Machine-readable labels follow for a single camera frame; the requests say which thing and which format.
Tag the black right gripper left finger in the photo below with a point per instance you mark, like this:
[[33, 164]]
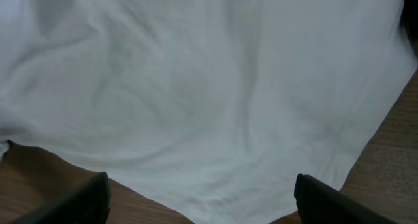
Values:
[[89, 203]]

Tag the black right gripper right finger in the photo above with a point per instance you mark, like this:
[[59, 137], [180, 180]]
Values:
[[319, 203]]

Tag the white printed t-shirt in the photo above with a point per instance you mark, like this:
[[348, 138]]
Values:
[[209, 107]]

